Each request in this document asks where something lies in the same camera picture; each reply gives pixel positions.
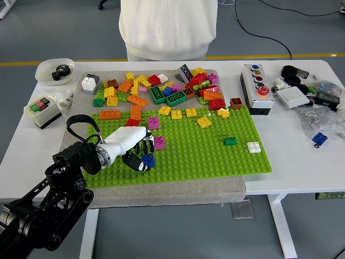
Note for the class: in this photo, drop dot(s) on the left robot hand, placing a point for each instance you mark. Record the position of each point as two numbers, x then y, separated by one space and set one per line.
126 139

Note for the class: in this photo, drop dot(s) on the red building brick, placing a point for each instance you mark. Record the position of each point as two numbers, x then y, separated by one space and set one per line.
211 88
132 122
199 78
217 104

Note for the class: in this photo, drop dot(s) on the blue building brick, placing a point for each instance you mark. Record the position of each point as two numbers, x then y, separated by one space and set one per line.
167 91
148 159
320 137

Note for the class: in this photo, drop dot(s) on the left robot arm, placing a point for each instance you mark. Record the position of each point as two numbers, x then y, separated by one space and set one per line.
75 159

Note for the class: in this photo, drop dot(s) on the orange building brick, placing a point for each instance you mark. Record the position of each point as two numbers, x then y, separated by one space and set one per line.
213 95
125 86
136 112

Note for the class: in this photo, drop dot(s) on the orange eight-stud brick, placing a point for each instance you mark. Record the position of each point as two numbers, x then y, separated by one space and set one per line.
110 115

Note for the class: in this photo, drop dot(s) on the pink building brick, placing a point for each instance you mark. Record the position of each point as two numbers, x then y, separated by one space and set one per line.
176 87
213 78
153 123
160 143

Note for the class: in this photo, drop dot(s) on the long orange brick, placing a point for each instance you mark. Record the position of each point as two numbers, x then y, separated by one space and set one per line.
137 100

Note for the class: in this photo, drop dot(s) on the upturned yellow brick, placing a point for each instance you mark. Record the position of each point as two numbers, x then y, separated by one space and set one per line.
112 101

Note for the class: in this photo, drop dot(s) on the lime green brick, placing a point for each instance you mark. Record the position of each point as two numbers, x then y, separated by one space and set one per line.
100 93
202 100
200 87
122 96

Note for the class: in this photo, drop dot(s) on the yellow building brick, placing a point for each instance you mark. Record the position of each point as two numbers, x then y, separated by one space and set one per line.
165 110
223 113
110 92
130 76
146 83
140 79
165 85
198 71
204 122
191 112
176 114
134 89

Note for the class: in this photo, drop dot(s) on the small pink brick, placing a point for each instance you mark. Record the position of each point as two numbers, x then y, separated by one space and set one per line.
143 89

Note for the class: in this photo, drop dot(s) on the upturned dark green brick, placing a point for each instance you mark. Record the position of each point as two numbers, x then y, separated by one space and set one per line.
157 95
176 98

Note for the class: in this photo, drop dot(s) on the brown building brick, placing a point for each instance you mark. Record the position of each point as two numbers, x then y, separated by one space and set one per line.
236 103
113 83

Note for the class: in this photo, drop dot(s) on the small yellow brick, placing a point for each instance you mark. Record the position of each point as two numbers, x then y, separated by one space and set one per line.
104 83

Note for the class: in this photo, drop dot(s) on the upturned red brick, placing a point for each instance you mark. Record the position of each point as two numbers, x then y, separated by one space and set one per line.
154 80

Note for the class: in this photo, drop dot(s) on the grey building brick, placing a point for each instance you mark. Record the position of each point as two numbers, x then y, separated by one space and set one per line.
96 81

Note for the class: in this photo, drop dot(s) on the tall white brick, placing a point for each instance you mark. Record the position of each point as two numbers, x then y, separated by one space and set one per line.
88 83

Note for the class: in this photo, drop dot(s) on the white building brick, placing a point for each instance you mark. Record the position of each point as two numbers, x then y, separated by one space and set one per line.
163 78
254 148

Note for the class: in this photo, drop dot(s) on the upturned brown brick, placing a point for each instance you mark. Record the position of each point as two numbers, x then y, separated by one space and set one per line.
188 93

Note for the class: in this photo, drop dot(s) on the green studded baseplate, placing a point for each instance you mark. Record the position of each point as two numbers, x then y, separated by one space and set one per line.
202 159

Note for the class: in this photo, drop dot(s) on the grey long brick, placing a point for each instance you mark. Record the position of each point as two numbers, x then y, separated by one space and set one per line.
185 71

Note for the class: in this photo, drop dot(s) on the small dark green brick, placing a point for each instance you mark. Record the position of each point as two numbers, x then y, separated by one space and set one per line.
230 141

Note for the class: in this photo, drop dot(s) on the grey-brown mat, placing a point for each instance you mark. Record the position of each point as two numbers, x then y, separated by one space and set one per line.
161 195

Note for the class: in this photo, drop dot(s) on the white pipe fitting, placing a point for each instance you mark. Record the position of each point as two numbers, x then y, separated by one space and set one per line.
279 84
66 99

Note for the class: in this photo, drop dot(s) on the black gear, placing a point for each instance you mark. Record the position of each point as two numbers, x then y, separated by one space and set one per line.
57 75
64 70

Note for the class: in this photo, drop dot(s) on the white table leg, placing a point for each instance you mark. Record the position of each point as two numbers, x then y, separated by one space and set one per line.
89 234
283 229

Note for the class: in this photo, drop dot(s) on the white plastic bowl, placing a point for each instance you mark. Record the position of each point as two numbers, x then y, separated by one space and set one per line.
43 71

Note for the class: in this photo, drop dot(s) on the person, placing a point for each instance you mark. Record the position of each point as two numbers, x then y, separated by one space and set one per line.
168 27

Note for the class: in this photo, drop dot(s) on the black chair base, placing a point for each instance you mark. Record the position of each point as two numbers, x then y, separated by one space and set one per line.
101 5

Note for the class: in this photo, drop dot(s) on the white push-button control box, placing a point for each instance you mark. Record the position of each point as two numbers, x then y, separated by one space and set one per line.
256 94

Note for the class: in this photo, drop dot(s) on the black tape roll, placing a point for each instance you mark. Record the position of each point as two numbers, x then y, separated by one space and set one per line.
288 70
292 80
303 89

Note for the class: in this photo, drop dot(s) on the small dark block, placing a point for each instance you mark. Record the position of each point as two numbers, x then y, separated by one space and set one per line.
303 73

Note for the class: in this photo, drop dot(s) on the green plastic clip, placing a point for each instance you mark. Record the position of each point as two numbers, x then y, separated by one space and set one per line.
311 89

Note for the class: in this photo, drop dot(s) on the clear bag of screws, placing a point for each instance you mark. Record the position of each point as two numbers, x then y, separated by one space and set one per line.
318 118

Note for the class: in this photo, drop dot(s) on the black power adapter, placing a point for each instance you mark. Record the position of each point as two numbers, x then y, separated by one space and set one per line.
327 98

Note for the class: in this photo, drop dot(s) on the clear bag with blue parts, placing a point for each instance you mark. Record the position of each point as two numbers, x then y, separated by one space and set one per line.
327 87

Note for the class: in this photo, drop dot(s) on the table height controller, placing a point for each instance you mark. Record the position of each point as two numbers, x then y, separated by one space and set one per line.
330 195

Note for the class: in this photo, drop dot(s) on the white red-green switch box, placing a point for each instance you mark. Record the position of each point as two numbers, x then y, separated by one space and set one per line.
43 116

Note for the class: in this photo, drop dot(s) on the white wall switch plate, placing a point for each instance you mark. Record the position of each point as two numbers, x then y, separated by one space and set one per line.
292 97

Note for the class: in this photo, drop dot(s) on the white furniture frame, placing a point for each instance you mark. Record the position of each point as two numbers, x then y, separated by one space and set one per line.
5 10

